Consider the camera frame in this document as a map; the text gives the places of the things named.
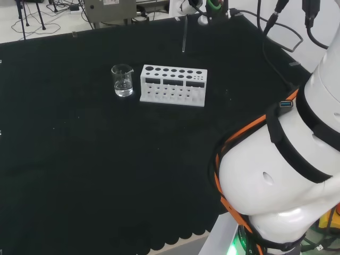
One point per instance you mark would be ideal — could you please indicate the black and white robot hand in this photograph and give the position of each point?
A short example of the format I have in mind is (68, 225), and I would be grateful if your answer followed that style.
(180, 8)

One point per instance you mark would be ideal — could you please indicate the clear glass rod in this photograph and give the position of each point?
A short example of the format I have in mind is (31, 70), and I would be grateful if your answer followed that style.
(185, 34)

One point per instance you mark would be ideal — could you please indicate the white test tube rack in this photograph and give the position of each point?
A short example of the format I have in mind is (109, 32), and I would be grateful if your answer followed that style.
(170, 82)

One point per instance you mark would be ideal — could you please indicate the clear glass beaker with water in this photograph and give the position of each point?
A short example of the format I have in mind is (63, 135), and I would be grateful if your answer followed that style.
(122, 85)

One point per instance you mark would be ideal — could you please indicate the grey metal box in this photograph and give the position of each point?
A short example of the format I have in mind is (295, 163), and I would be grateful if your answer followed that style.
(111, 10)

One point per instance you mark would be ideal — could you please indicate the black tripod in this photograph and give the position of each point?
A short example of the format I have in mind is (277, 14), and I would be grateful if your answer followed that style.
(40, 13)

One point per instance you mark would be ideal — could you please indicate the black bench cloth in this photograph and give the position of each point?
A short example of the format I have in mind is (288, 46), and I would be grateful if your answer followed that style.
(79, 159)

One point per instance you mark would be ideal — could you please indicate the yellow stop button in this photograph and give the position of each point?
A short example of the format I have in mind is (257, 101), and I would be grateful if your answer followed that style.
(325, 220)

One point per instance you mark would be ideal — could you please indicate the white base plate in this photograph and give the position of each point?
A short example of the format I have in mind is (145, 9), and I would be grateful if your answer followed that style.
(217, 233)

